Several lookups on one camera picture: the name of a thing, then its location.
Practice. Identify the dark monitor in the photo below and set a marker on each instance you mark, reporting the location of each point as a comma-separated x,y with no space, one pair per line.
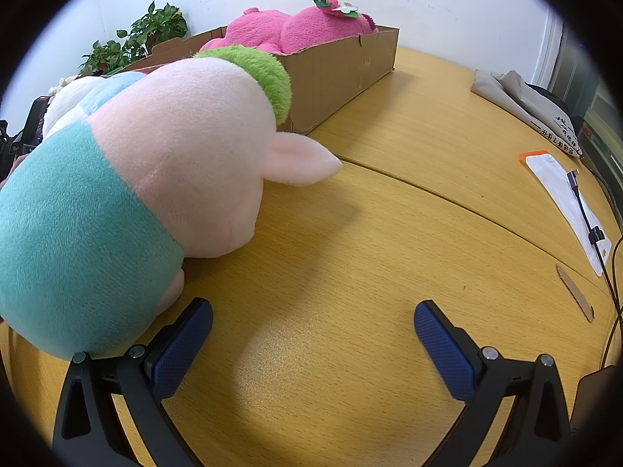
603,151

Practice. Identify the magenta plush toy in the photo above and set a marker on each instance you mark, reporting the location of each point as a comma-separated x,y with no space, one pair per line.
301,29

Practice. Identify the small potted green plant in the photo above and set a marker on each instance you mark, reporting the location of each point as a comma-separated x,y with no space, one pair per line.
104,56

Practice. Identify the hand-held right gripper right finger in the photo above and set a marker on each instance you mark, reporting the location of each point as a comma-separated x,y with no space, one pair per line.
445,350

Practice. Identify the pink pig plush toy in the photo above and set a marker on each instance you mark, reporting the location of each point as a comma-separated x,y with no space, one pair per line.
185,131

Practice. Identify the black equipment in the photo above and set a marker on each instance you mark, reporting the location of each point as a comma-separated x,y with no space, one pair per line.
27,131

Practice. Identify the white plush toy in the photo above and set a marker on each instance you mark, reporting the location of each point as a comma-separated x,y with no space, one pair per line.
68,102

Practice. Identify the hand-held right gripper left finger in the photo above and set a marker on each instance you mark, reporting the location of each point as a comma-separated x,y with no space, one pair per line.
180,350

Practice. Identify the black device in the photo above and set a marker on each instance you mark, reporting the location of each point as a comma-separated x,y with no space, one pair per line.
596,403

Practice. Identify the large potted green plant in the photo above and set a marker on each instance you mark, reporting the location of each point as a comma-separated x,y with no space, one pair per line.
155,24

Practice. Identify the grey cloth bag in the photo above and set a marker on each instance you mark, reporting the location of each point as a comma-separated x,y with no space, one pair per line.
511,90

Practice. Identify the cardboard box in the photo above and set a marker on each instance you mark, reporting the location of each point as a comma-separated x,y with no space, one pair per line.
336,78

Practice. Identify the cardboard strip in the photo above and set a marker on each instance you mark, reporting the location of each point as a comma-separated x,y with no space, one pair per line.
574,292

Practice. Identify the white packet with orange edge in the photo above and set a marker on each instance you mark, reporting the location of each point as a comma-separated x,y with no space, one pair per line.
555,180

